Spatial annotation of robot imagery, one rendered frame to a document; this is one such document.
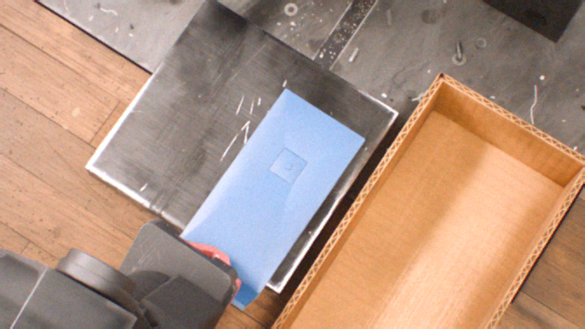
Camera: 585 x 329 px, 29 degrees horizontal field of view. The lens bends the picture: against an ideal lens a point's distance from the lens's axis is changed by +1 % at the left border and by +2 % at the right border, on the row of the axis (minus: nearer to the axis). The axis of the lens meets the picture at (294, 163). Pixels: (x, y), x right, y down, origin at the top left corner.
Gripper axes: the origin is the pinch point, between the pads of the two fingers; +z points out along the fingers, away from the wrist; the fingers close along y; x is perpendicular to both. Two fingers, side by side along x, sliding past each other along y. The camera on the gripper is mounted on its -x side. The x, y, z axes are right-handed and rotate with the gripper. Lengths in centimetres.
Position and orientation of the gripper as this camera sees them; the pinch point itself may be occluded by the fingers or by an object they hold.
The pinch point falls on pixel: (205, 275)
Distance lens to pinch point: 78.4
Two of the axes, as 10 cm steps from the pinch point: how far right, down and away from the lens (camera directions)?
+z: 2.8, -1.8, 9.4
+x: -8.3, -5.4, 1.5
